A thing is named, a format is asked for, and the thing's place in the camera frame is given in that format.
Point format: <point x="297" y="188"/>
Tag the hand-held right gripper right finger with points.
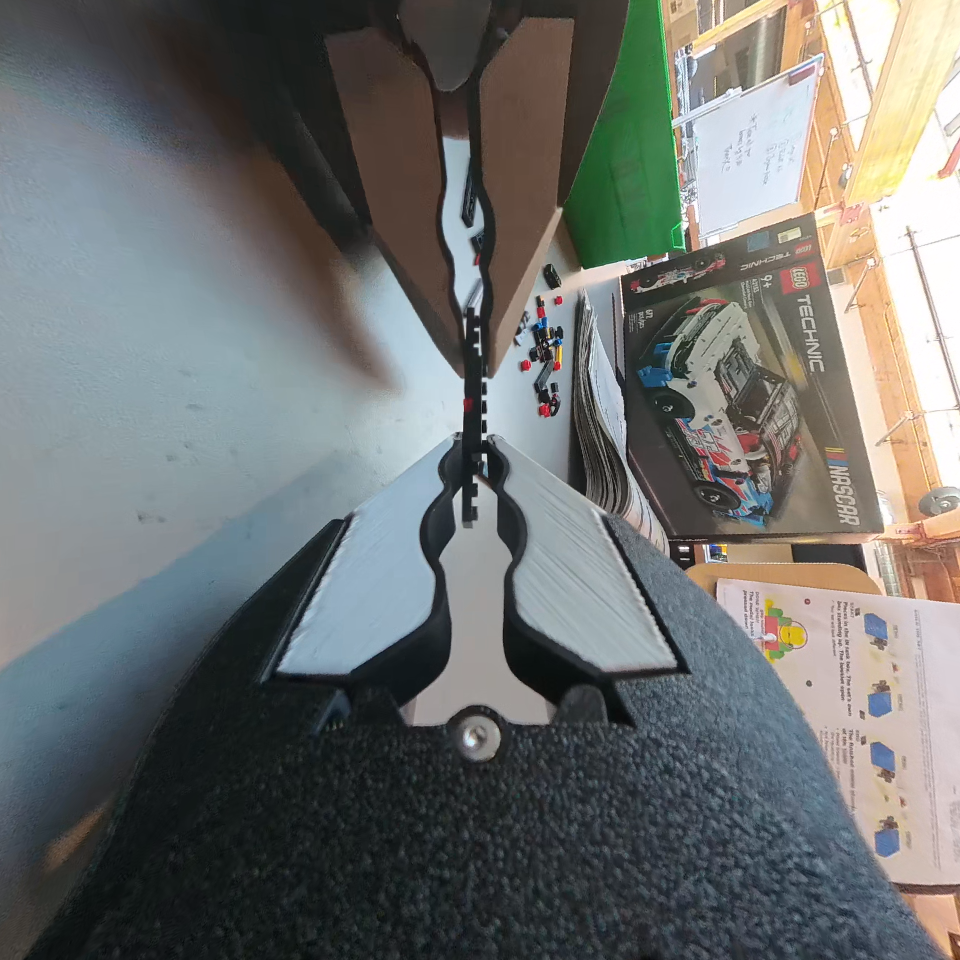
<point x="585" y="592"/>

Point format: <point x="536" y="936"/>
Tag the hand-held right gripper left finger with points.
<point x="367" y="600"/>

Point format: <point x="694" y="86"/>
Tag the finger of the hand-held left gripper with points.
<point x="525" y="150"/>
<point x="390" y="150"/>

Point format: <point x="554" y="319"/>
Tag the long black brick beam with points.
<point x="469" y="191"/>

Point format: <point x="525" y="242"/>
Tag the green plastic bin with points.
<point x="630" y="165"/>

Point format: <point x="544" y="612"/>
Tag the black pin connector brick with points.
<point x="553" y="276"/>

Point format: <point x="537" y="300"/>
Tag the grey axle rod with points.
<point x="474" y="294"/>

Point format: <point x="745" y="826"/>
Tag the open instruction booklet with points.
<point x="600" y="420"/>

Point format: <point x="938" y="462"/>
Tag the wooden document stand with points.
<point x="780" y="577"/>

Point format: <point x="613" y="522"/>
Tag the white whiteboard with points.
<point x="757" y="142"/>

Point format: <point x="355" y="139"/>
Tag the toy car set box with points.
<point x="750" y="375"/>

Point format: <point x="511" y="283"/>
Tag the printed instruction sheet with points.
<point x="862" y="712"/>

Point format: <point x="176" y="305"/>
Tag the round grey fixture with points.
<point x="941" y="501"/>

